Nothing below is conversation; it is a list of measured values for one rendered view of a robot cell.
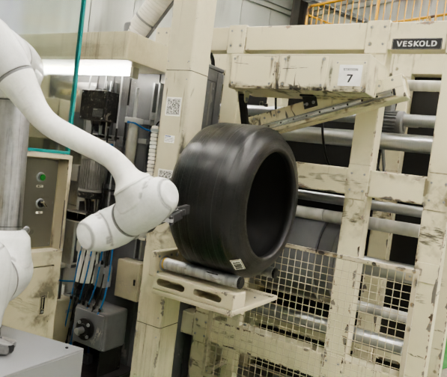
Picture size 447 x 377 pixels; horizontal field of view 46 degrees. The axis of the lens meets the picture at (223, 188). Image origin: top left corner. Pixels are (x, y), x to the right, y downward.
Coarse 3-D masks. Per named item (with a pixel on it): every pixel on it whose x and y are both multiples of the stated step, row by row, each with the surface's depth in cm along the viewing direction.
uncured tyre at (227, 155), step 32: (224, 128) 190; (256, 128) 188; (192, 160) 181; (224, 160) 176; (256, 160) 179; (288, 160) 202; (192, 192) 178; (224, 192) 172; (256, 192) 228; (288, 192) 219; (192, 224) 179; (224, 224) 173; (256, 224) 225; (288, 224) 210; (192, 256) 188; (224, 256) 179; (256, 256) 188
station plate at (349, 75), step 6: (342, 66) 199; (348, 66) 198; (354, 66) 197; (360, 66) 196; (342, 72) 199; (348, 72) 198; (354, 72) 197; (360, 72) 195; (342, 78) 199; (348, 78) 198; (354, 78) 197; (360, 78) 195; (342, 84) 199; (348, 84) 198; (354, 84) 197
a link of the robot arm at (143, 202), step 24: (24, 72) 134; (24, 96) 134; (48, 120) 134; (72, 144) 132; (96, 144) 130; (120, 168) 128; (120, 192) 127; (144, 192) 125; (168, 192) 126; (120, 216) 130; (144, 216) 126; (168, 216) 131
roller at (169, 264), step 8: (168, 264) 198; (176, 264) 197; (184, 264) 195; (192, 264) 195; (184, 272) 195; (192, 272) 192; (200, 272) 191; (208, 272) 189; (216, 272) 188; (224, 272) 187; (208, 280) 190; (216, 280) 187; (224, 280) 185; (232, 280) 184; (240, 280) 183; (240, 288) 184
